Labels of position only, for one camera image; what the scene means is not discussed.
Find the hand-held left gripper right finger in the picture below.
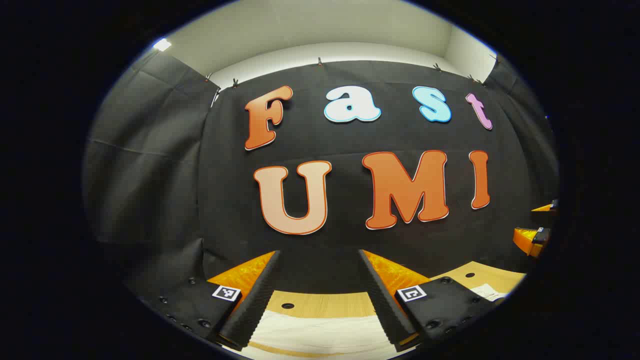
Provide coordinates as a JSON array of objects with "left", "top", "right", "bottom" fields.
[{"left": 357, "top": 249, "right": 503, "bottom": 353}]

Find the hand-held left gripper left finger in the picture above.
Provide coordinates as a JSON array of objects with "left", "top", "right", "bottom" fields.
[{"left": 135, "top": 250, "right": 282, "bottom": 351}]

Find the white paper sheet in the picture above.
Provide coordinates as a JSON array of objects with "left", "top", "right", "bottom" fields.
[{"left": 470, "top": 283, "right": 508, "bottom": 303}]

